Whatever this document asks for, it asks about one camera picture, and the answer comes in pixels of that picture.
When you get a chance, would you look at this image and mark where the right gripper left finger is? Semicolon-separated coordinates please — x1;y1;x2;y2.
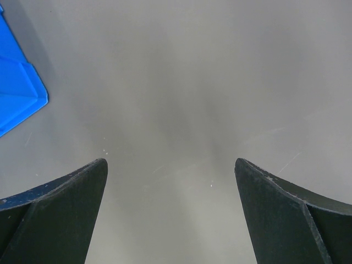
1;158;108;263

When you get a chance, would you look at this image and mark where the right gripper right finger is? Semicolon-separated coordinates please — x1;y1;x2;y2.
234;158;351;263

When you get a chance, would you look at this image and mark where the blue plastic divided bin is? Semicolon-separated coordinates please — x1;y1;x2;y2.
1;9;49;136

